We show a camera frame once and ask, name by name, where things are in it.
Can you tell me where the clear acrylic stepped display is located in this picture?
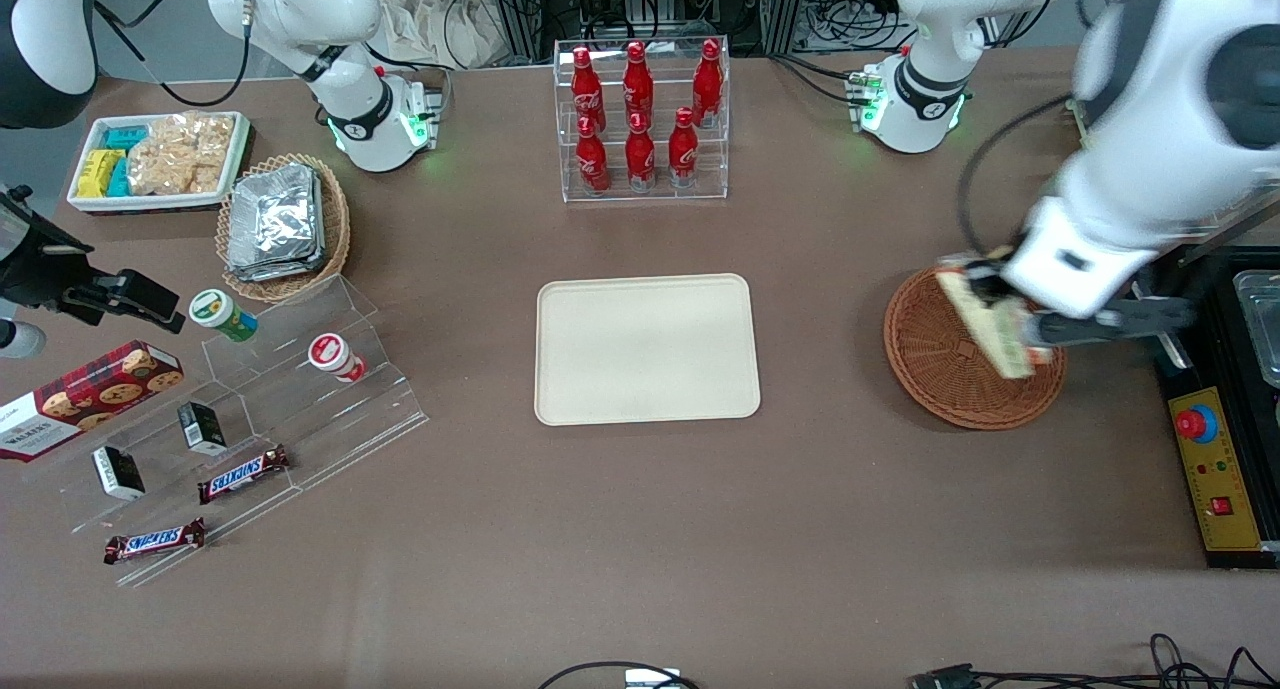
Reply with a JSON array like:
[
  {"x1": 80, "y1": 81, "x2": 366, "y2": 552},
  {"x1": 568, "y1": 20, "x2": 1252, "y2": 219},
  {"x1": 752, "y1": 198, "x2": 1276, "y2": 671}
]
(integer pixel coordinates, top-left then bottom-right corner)
[{"x1": 20, "y1": 274, "x2": 431, "y2": 588}]

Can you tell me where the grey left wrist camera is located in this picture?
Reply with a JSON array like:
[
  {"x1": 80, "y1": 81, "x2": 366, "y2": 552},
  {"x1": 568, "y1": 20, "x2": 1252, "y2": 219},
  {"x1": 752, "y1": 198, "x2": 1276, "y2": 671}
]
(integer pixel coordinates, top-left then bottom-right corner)
[{"x1": 1032, "y1": 297, "x2": 1197, "y2": 348}]

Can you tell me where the beige cloth bag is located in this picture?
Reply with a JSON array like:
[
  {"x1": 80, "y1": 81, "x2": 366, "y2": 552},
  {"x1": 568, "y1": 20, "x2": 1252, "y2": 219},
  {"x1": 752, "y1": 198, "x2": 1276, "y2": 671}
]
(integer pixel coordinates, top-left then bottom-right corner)
[{"x1": 375, "y1": 0, "x2": 511, "y2": 70}]

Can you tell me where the steel pan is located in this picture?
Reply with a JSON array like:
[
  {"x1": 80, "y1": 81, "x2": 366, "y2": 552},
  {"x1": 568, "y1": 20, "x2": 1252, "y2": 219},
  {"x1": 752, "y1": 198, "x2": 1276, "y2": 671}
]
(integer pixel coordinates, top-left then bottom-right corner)
[{"x1": 1233, "y1": 269, "x2": 1280, "y2": 388}]

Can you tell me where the red tartan cookie box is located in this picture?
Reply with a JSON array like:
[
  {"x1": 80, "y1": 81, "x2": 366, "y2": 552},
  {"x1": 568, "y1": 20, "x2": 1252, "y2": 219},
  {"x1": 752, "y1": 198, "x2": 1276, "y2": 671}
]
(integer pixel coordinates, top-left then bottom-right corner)
[{"x1": 0, "y1": 340, "x2": 185, "y2": 462}]

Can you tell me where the thin black looped cable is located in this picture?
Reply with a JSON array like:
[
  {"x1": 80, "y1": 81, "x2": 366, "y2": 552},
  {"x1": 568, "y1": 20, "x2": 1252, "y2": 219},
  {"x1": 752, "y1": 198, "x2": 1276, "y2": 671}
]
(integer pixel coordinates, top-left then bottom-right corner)
[{"x1": 538, "y1": 661, "x2": 701, "y2": 689}]

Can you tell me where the black cable with connector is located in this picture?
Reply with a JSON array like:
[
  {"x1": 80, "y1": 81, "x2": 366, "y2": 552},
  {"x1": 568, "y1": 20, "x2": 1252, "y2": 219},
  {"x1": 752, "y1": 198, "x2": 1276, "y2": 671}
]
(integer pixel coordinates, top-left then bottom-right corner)
[{"x1": 908, "y1": 633, "x2": 1280, "y2": 689}]

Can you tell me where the round brown wicker basket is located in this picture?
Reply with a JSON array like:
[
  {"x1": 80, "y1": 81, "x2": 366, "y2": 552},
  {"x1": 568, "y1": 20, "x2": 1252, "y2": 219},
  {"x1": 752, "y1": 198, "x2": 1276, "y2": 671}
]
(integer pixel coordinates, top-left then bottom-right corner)
[{"x1": 884, "y1": 266, "x2": 1068, "y2": 431}]

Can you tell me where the green lid snack cup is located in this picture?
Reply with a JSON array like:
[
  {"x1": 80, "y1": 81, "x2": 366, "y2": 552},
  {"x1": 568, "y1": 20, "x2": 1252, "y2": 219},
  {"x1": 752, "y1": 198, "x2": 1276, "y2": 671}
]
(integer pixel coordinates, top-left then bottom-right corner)
[{"x1": 189, "y1": 289, "x2": 259, "y2": 343}]

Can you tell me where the aluminium equipment frame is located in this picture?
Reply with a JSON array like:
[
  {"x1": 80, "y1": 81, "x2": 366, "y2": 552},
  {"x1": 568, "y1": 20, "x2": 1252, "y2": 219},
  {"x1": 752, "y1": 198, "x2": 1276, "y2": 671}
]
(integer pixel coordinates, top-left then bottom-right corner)
[{"x1": 480, "y1": 0, "x2": 811, "y2": 60}]

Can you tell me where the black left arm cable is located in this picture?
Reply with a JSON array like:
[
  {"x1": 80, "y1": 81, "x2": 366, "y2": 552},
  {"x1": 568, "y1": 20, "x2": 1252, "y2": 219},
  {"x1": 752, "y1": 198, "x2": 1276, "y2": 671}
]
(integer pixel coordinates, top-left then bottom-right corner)
[{"x1": 958, "y1": 94, "x2": 1081, "y2": 260}]

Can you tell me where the white rectangular snack tray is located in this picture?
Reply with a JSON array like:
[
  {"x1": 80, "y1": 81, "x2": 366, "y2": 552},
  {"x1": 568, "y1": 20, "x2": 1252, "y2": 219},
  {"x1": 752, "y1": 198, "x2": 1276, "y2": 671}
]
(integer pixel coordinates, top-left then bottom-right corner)
[{"x1": 67, "y1": 111, "x2": 251, "y2": 213}]

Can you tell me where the beige plastic tray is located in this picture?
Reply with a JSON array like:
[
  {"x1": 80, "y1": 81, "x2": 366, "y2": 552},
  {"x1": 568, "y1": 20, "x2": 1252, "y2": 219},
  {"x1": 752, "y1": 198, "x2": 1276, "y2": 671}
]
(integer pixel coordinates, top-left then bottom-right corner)
[{"x1": 534, "y1": 273, "x2": 762, "y2": 427}]

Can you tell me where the silver foil packet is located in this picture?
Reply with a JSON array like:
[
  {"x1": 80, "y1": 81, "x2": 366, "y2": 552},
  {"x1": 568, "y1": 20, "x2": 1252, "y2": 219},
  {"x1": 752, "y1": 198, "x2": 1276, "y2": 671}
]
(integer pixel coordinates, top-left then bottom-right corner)
[
  {"x1": 228, "y1": 164, "x2": 324, "y2": 262},
  {"x1": 226, "y1": 249, "x2": 327, "y2": 283}
]

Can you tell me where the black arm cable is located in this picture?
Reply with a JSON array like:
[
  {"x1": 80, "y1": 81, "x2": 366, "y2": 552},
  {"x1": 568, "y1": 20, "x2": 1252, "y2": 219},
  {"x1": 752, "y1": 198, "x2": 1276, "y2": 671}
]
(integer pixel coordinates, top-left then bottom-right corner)
[
  {"x1": 93, "y1": 0, "x2": 253, "y2": 108},
  {"x1": 958, "y1": 94, "x2": 1081, "y2": 260}
]

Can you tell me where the yellow snack packet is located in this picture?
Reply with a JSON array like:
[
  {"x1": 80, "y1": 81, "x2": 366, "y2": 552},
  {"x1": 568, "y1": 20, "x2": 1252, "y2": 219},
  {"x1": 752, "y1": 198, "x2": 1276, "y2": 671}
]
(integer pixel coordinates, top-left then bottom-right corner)
[{"x1": 77, "y1": 149, "x2": 123, "y2": 198}]

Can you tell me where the red lid snack cup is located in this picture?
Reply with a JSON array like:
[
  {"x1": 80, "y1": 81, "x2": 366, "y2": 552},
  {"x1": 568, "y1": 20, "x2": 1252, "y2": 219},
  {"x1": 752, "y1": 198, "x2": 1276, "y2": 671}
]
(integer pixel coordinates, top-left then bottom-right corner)
[{"x1": 307, "y1": 333, "x2": 367, "y2": 383}]

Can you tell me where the clear acrylic bottle rack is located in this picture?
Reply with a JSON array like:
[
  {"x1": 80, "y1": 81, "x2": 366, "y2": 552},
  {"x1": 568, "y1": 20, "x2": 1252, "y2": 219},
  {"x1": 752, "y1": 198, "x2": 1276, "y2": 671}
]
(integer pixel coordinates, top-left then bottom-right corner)
[{"x1": 553, "y1": 37, "x2": 731, "y2": 204}]

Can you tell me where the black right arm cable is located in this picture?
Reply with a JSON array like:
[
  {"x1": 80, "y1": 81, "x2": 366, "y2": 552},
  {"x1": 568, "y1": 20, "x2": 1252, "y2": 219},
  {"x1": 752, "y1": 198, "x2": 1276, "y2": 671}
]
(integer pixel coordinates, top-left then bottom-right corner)
[{"x1": 93, "y1": 0, "x2": 253, "y2": 108}]

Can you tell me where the black machine with yellow panel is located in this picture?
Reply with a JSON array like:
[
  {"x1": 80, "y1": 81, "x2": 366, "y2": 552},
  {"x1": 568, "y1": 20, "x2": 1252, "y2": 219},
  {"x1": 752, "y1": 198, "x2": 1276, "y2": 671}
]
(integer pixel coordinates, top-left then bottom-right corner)
[{"x1": 1150, "y1": 244, "x2": 1280, "y2": 570}]

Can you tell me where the clear bag of rice crackers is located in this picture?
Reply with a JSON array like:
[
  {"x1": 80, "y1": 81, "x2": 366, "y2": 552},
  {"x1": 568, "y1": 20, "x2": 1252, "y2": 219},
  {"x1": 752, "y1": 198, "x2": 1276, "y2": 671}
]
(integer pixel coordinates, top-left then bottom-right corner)
[{"x1": 127, "y1": 112, "x2": 236, "y2": 196}]

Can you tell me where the small black box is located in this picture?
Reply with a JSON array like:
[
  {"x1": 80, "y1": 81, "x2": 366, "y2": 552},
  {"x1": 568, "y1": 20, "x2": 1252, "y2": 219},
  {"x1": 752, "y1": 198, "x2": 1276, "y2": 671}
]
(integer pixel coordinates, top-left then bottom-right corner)
[
  {"x1": 178, "y1": 401, "x2": 228, "y2": 457},
  {"x1": 92, "y1": 446, "x2": 146, "y2": 501}
]

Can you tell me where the red cola bottle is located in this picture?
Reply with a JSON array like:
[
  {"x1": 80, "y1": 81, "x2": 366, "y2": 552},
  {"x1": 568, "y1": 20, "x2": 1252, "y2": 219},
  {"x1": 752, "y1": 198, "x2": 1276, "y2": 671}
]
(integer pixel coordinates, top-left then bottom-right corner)
[
  {"x1": 625, "y1": 112, "x2": 657, "y2": 192},
  {"x1": 623, "y1": 41, "x2": 654, "y2": 130},
  {"x1": 668, "y1": 107, "x2": 699, "y2": 188},
  {"x1": 571, "y1": 46, "x2": 607, "y2": 135},
  {"x1": 576, "y1": 116, "x2": 611, "y2": 195},
  {"x1": 692, "y1": 38, "x2": 724, "y2": 128}
]

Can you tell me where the snickers chocolate bar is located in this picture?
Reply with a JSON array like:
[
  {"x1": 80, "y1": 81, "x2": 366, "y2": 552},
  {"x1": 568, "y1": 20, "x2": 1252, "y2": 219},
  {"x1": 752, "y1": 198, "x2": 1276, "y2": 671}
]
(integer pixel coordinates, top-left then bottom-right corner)
[
  {"x1": 197, "y1": 445, "x2": 292, "y2": 505},
  {"x1": 104, "y1": 517, "x2": 207, "y2": 566}
]

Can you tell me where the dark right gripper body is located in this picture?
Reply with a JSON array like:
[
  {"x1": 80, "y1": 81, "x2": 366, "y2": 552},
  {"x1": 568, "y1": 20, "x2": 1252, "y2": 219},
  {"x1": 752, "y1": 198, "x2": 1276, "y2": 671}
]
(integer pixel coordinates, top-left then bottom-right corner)
[{"x1": 0, "y1": 184, "x2": 93, "y2": 312}]

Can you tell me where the oval brown wicker basket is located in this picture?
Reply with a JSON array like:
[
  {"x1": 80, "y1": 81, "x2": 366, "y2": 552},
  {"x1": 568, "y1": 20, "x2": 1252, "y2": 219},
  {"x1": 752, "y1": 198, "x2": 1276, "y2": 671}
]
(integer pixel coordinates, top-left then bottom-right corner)
[{"x1": 216, "y1": 153, "x2": 352, "y2": 303}]

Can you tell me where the triangular sandwich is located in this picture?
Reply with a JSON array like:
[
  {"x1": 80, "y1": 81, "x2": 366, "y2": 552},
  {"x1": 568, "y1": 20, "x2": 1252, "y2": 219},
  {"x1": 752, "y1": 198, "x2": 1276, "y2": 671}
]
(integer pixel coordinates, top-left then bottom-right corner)
[{"x1": 937, "y1": 259, "x2": 1053, "y2": 380}]

